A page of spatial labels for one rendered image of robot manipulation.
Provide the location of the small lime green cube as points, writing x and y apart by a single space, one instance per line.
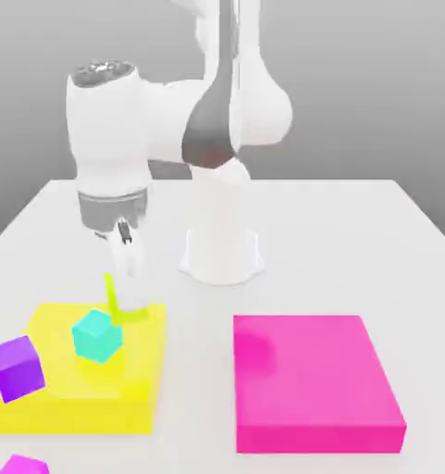
112 300

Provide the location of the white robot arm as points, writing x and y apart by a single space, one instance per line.
107 140

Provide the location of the small cyan cube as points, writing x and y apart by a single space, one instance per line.
96 339

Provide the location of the small purple cube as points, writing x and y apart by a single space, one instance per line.
16 370

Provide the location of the large pink box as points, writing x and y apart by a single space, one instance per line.
311 377

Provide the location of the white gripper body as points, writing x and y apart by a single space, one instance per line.
129 281

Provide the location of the small magenta cube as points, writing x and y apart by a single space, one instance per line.
22 466

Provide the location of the large yellow box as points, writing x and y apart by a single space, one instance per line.
96 407

